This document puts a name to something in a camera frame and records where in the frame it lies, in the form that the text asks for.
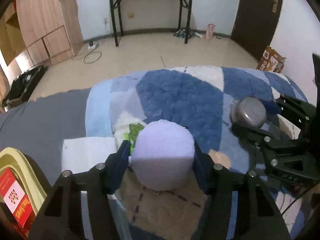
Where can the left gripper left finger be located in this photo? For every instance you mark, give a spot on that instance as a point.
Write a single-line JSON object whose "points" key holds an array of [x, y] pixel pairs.
{"points": [[60, 216]]}

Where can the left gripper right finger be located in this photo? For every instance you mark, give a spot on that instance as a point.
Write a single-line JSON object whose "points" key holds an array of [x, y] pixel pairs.
{"points": [[257, 215]]}

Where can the grey round puff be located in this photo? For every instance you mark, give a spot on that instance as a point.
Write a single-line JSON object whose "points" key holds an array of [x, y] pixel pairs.
{"points": [[249, 111]]}

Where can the red cigarette pack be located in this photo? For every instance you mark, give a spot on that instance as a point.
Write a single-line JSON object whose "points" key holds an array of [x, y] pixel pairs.
{"points": [[16, 200]]}

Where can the lavender powder puff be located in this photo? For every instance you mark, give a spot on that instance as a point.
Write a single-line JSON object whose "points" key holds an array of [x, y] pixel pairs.
{"points": [[163, 156]]}

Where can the blue white patchwork rug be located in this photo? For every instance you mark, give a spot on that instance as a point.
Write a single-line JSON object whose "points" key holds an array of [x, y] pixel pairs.
{"points": [[199, 98]]}

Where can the yellow plastic basin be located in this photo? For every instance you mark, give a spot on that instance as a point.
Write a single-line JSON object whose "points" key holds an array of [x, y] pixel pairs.
{"points": [[28, 174]]}

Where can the grey bed sheet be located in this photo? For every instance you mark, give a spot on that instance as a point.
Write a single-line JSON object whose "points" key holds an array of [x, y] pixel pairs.
{"points": [[38, 128]]}

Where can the black open case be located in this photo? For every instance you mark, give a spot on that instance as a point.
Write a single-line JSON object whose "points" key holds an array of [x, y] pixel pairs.
{"points": [[23, 86]]}

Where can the pink bag on floor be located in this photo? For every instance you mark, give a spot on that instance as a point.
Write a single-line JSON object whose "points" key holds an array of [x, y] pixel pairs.
{"points": [[209, 32]]}

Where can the dark brown door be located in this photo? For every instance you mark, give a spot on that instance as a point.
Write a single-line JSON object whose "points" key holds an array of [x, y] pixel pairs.
{"points": [[255, 25]]}

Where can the wooden wardrobe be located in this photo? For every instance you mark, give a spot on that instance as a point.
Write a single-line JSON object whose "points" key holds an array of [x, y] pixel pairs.
{"points": [[46, 30]]}

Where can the printed cardboard box by wall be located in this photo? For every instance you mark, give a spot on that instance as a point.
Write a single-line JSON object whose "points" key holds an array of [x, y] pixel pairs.
{"points": [[271, 61]]}

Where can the white power strip with cable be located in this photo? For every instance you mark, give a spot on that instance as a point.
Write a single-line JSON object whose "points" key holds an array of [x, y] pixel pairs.
{"points": [[92, 50]]}

